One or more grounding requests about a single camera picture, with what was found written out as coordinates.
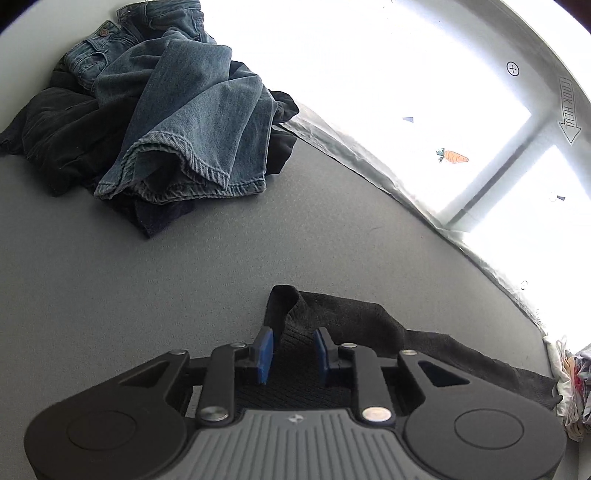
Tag white printed curtain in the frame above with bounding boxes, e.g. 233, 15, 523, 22
198, 0, 591, 344

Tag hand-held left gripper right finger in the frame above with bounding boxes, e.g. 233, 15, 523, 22
315, 327, 472, 424

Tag black knit sweater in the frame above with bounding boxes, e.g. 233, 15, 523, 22
235, 284, 562, 411

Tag blue denim jeans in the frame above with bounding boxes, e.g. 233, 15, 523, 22
63, 0, 279, 205

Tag pile of white clothes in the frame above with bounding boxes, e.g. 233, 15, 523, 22
544, 335, 591, 442

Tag black garment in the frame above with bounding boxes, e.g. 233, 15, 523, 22
0, 59, 302, 239

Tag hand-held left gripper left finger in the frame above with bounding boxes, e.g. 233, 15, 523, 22
115, 325, 274, 426

